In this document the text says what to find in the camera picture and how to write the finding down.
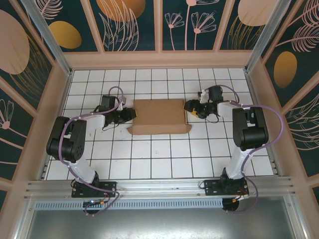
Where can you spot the brown cardboard box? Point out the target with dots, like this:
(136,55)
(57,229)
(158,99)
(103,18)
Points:
(159,117)

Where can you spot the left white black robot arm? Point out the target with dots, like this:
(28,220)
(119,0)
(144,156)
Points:
(67,142)

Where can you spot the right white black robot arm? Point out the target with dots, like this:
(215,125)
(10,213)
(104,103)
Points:
(251,132)

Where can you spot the pink circle golden lines panel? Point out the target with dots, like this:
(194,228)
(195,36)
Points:
(249,12)

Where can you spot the grey metal sheet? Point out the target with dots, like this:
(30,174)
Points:
(159,224)

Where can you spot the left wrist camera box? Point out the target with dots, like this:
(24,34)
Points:
(122,103)

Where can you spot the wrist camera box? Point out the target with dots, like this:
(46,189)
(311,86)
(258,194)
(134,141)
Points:
(203,95)
(122,103)

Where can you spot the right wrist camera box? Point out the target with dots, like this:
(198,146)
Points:
(203,95)

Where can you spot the aluminium side rail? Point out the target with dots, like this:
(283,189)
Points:
(260,97)
(56,107)

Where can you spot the pink flowers wall panel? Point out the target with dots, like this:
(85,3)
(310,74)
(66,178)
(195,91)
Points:
(189,37)

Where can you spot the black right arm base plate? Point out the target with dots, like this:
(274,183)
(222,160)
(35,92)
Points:
(211,186)

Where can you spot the long aluminium mounting rail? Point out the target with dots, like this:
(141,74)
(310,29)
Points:
(159,185)

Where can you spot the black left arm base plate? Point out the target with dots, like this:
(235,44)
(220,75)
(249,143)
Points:
(107,189)

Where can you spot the aluminium corner post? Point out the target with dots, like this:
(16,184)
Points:
(52,47)
(261,39)

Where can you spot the orange oval fern wall panel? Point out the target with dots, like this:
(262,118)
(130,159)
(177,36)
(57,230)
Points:
(285,69)

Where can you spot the orange oval feather wall panel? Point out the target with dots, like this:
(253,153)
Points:
(64,35)

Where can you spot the pink fern wall panel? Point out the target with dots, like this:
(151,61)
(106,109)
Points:
(306,129)

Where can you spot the orange circle leaf wall panel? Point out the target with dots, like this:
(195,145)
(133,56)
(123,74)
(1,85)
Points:
(119,10)

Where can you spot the single pink flower wall panel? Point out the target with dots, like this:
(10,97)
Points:
(10,139)

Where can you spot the large pink circle wall panel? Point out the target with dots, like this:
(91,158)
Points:
(12,49)

